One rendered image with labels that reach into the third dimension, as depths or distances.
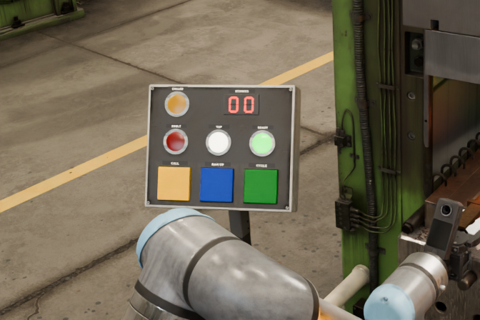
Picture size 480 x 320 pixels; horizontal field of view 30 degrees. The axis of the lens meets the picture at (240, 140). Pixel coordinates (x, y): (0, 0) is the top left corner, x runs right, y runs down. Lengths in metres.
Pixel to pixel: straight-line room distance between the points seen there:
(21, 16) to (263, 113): 4.65
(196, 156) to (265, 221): 1.79
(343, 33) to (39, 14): 4.66
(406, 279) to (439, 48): 0.46
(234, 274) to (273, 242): 2.46
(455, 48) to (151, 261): 0.79
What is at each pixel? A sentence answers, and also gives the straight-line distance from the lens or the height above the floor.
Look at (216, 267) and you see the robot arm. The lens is 1.18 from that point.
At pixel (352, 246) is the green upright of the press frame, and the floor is 0.69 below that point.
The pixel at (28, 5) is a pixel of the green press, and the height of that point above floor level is 0.18.
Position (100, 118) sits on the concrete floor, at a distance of 4.91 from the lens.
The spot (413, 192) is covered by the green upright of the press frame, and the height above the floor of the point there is 0.90.
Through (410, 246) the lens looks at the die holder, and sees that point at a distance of 1.95.
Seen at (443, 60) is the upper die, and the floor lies 1.31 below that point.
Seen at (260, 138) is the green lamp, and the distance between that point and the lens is 1.98.
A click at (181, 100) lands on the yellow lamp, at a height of 1.17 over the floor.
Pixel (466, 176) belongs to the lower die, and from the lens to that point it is 2.05.
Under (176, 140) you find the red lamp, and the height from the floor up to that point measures 1.09.
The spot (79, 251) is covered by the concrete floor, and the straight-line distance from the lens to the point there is 3.77.
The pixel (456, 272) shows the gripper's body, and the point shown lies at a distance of 1.79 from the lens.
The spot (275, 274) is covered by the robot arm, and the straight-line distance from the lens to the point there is 1.19.
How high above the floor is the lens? 1.97
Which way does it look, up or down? 26 degrees down
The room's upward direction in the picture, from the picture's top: 6 degrees counter-clockwise
